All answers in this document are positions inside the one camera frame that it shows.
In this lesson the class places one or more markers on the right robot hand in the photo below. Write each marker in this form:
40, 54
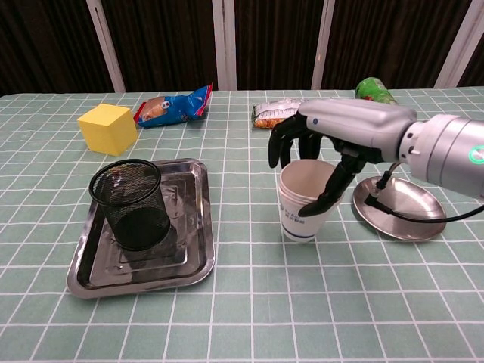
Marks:
359, 121

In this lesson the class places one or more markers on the white paper cup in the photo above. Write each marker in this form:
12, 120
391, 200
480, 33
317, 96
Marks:
298, 223

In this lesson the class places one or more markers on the black round cup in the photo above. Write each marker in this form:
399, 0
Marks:
140, 230

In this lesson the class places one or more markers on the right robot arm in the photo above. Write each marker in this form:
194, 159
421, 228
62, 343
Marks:
446, 151

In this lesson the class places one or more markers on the green chips can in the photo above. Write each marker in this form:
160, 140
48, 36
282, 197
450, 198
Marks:
372, 89

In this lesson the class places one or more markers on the green snack packet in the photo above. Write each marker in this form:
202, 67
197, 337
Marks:
264, 113

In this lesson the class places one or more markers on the round steel plate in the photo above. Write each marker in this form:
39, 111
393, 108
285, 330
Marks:
412, 204

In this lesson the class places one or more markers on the green checked tablecloth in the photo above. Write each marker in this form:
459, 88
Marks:
283, 287

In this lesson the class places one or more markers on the blue snack bag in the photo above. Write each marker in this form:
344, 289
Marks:
170, 111

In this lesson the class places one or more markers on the black curtain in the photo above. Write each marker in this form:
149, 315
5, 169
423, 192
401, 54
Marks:
170, 38

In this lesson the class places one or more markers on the rectangular steel tray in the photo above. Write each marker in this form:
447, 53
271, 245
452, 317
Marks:
189, 264

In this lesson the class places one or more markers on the yellow cube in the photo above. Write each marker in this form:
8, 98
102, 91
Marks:
109, 128

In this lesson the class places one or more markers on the white frame post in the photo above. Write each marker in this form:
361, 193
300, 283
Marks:
323, 45
106, 49
455, 49
225, 45

